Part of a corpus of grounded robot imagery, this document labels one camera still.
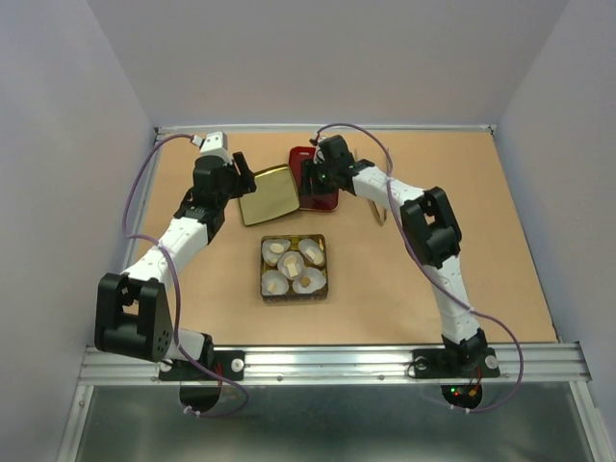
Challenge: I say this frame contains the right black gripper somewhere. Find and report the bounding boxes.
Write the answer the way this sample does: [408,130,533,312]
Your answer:
[295,158,336,197]

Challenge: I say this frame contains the gold tin lid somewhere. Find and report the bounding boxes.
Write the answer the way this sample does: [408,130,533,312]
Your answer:
[239,165,299,226]

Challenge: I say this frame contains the rectangular white chocolate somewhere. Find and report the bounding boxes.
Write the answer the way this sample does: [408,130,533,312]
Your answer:
[306,248,322,265]

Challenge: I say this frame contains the steel serving tongs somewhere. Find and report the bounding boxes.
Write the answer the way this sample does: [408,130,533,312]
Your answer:
[350,146,394,227]

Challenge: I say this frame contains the square white chocolate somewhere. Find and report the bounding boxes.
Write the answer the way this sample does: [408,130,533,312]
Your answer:
[286,264,299,280]

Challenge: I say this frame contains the round brown-white chocolate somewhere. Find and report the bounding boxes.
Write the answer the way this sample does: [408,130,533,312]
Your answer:
[299,276,312,288]

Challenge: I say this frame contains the white chocolate bar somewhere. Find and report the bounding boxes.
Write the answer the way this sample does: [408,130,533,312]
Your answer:
[267,282,278,295]

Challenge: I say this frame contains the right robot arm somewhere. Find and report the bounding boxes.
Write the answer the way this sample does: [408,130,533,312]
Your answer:
[301,135,487,375]

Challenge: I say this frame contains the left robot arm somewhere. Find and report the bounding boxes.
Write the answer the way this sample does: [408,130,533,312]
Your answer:
[94,152,256,379]

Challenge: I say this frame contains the oval white chocolate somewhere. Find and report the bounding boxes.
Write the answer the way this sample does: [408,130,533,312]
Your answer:
[269,243,285,255]

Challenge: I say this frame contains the chocolate tin base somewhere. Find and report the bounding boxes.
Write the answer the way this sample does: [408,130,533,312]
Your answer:
[260,234,329,303]

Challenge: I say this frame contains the red lacquer tray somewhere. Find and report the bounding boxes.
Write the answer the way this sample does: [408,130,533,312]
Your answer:
[288,146,339,212]

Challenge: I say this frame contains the top left paper cup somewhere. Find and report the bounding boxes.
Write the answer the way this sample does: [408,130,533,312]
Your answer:
[262,239,291,266]

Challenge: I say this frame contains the paper cup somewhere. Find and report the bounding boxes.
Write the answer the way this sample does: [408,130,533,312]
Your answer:
[277,251,304,280]
[293,268,326,295]
[298,239,325,267]
[262,239,291,266]
[261,269,289,296]

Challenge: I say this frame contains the top right paper cup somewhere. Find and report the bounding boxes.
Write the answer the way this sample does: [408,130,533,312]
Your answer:
[298,239,325,267]

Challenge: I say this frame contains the centre paper cup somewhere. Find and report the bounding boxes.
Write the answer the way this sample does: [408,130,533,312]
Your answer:
[277,251,304,280]

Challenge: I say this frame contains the bottom left paper cup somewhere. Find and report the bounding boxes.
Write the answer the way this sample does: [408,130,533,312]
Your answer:
[261,269,289,296]

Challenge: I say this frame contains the bottom right paper cup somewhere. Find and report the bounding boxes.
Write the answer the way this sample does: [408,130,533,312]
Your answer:
[293,268,326,295]

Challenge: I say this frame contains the metal front plate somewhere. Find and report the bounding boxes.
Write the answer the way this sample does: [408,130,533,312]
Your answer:
[59,382,614,461]

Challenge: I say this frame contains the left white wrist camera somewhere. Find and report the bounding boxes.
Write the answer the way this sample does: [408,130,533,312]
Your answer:
[191,131,232,165]

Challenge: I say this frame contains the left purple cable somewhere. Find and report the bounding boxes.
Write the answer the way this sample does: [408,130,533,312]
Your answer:
[122,134,250,419]

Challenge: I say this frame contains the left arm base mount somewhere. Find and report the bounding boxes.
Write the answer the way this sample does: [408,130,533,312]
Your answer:
[157,330,248,419]

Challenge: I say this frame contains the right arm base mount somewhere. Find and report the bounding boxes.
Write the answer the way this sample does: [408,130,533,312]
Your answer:
[407,345,501,410]

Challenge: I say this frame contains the aluminium mounting rail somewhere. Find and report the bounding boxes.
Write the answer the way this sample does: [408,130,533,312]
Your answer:
[78,343,591,387]

